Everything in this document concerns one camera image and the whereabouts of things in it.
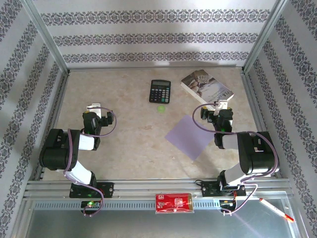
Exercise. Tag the purple paper sheet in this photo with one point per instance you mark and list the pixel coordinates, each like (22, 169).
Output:
(188, 138)

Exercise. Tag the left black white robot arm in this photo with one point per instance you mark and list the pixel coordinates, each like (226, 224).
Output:
(59, 151)

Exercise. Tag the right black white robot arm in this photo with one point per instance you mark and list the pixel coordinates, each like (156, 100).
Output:
(257, 153)

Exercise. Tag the steel sheet tray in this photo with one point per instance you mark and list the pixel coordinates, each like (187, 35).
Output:
(148, 225)

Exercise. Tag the paperback book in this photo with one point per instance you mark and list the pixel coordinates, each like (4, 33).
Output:
(205, 85)

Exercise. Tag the green round disc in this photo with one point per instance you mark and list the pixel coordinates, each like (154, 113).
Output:
(161, 109)

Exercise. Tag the black calculator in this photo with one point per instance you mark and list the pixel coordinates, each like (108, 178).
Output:
(160, 92)

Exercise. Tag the left controller board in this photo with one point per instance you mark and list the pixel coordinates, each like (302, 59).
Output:
(90, 204)

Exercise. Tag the controller board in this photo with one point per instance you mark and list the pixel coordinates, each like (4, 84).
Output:
(226, 203)
(90, 204)

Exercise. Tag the right controller board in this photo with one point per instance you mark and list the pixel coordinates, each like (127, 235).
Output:
(226, 203)

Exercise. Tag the red packet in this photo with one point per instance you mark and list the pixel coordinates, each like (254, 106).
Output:
(173, 203)

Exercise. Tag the red white pen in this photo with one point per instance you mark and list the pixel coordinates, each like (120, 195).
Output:
(272, 207)

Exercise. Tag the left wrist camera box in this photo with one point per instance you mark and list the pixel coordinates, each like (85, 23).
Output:
(106, 118)

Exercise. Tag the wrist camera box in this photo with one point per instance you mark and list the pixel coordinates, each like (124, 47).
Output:
(206, 114)
(106, 118)

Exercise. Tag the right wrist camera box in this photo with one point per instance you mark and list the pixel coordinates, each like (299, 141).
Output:
(206, 114)

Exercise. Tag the aluminium table edge rail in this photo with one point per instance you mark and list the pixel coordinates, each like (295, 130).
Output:
(256, 111)
(53, 124)
(148, 68)

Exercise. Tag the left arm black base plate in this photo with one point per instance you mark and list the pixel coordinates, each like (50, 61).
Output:
(109, 189)

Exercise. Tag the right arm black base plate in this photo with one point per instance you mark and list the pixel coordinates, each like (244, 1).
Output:
(208, 189)

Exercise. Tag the aluminium frame post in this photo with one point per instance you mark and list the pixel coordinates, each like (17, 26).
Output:
(265, 34)
(45, 34)

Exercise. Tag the aluminium mounting rail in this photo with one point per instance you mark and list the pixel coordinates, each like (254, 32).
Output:
(153, 186)

